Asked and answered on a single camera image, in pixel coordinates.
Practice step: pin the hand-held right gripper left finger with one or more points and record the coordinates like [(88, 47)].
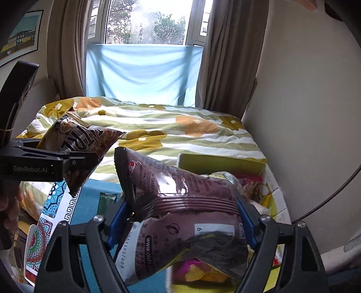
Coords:
[(118, 218)]

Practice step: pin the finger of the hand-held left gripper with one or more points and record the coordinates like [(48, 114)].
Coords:
[(80, 159)]

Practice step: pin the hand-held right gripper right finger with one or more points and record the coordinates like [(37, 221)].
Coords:
[(246, 218)]

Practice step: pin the brown snack packet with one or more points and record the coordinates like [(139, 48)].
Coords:
[(81, 138)]

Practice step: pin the yellow-green cardboard box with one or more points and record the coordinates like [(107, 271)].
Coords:
[(220, 163)]

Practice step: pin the maroon snack packet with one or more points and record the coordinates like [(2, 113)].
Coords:
[(183, 202)]

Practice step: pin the purple snack packet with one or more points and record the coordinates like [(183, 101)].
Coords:
[(194, 269)]

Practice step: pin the person's left hand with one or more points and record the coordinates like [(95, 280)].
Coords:
[(10, 211)]

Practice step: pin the dark green snack packet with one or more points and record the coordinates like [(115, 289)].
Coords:
[(107, 201)]

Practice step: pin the pink snack packet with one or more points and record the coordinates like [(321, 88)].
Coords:
[(251, 184)]

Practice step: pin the teal mat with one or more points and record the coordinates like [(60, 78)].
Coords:
[(87, 197)]

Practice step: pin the mandala print box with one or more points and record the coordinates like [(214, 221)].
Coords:
[(45, 233)]

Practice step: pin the beige padded headboard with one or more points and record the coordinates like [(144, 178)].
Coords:
[(42, 90)]

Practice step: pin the floral striped duvet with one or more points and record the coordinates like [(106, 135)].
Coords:
[(183, 141)]

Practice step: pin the light blue window cloth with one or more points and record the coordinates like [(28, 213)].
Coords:
[(141, 73)]

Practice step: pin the brown curtain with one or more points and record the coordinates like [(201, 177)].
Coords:
[(228, 56), (73, 48)]

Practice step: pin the window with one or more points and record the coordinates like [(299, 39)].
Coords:
[(149, 22)]

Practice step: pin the wall poster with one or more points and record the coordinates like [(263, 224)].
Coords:
[(19, 36)]

